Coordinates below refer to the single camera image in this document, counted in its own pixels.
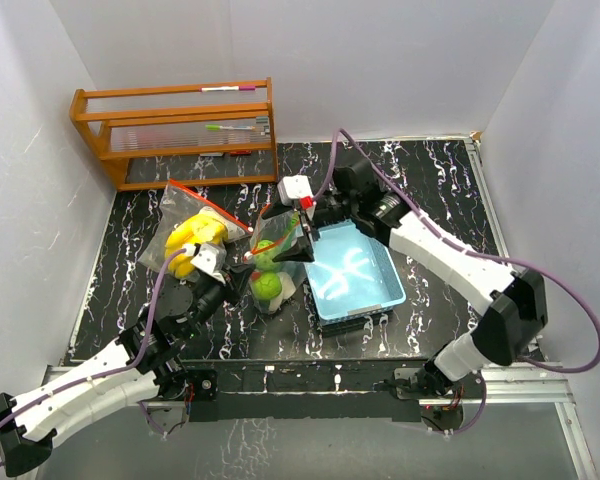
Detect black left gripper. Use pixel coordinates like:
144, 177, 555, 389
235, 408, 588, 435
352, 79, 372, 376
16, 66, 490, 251
181, 261, 256, 339

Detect light green round fruit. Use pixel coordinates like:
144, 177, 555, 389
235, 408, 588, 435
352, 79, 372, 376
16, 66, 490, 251
251, 271, 282, 302

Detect dark green round vegetable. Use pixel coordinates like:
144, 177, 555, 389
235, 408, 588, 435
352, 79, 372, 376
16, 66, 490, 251
254, 239, 280, 271

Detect clear zip bag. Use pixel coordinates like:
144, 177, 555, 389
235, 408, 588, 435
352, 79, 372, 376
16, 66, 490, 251
140, 180, 253, 280
244, 203, 306, 314

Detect yellow banana bunch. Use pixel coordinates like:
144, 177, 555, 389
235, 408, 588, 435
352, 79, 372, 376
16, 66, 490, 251
165, 208, 228, 279

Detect clear zip top bag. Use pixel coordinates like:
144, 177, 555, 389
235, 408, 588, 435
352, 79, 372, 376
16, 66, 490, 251
140, 180, 253, 280

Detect white garlic bulb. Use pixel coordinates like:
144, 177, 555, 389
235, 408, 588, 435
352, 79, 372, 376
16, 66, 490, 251
269, 277, 296, 313

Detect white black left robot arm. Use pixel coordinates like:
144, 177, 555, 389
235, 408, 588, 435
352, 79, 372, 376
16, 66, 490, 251
0, 264, 254, 478

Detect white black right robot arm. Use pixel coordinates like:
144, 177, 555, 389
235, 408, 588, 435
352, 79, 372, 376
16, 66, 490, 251
261, 160, 547, 397

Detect light blue plastic basket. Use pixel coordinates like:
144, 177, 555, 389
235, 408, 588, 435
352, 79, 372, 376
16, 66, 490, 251
305, 221, 406, 326

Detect small grey clip box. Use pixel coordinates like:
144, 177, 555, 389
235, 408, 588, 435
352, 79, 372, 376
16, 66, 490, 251
255, 116, 271, 136

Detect green white marker pen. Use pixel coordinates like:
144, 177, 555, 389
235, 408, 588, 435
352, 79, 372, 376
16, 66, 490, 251
205, 124, 256, 132

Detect orange wooden shelf rack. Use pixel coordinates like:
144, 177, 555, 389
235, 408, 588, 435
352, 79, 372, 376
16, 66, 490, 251
69, 78, 279, 192

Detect pink white marker pen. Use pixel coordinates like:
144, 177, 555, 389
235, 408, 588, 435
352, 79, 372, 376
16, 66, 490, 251
200, 85, 258, 93

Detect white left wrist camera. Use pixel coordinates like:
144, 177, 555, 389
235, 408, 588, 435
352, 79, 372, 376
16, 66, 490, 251
182, 243, 226, 285

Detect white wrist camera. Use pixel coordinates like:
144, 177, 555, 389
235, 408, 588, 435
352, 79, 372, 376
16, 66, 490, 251
182, 243, 226, 285
278, 175, 315, 212

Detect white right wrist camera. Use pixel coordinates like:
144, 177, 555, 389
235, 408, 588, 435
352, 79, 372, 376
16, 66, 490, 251
278, 175, 315, 212

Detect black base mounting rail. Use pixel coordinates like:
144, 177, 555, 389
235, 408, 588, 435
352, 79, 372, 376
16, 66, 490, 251
129, 357, 486, 424

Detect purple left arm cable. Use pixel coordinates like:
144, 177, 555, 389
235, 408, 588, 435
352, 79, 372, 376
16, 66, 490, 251
0, 247, 189, 476

